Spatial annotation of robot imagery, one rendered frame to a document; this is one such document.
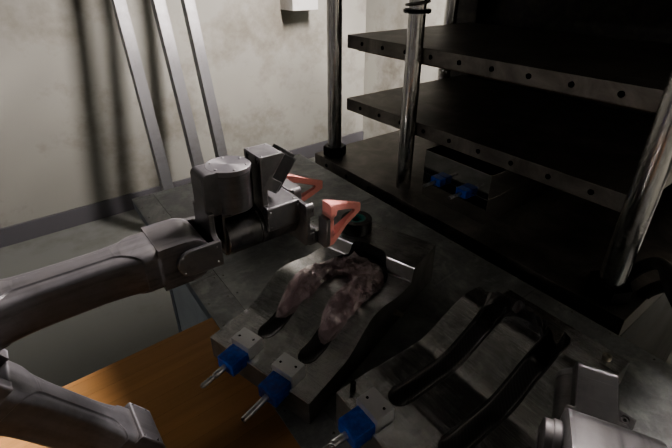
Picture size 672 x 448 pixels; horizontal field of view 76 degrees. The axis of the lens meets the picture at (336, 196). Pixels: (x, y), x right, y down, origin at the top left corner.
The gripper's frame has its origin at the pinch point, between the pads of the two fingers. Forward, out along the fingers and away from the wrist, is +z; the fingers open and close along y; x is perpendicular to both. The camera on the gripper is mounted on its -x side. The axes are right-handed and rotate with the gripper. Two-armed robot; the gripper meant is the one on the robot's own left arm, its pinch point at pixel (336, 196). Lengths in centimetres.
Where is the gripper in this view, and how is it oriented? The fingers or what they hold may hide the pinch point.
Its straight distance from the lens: 68.2
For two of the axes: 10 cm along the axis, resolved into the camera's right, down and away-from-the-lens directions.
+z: 7.9, -2.7, 5.5
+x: -0.2, 8.9, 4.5
